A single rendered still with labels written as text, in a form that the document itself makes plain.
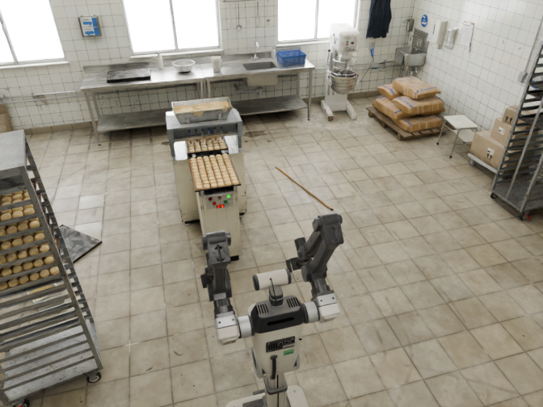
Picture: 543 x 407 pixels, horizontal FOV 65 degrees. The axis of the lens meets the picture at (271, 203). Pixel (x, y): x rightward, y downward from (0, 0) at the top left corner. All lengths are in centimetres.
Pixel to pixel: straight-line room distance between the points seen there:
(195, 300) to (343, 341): 133
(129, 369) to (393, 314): 219
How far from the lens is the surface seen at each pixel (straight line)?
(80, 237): 496
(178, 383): 346
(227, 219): 390
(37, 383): 362
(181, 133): 428
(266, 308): 186
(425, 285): 424
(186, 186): 446
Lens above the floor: 286
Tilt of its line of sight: 35 degrees down
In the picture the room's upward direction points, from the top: 1 degrees counter-clockwise
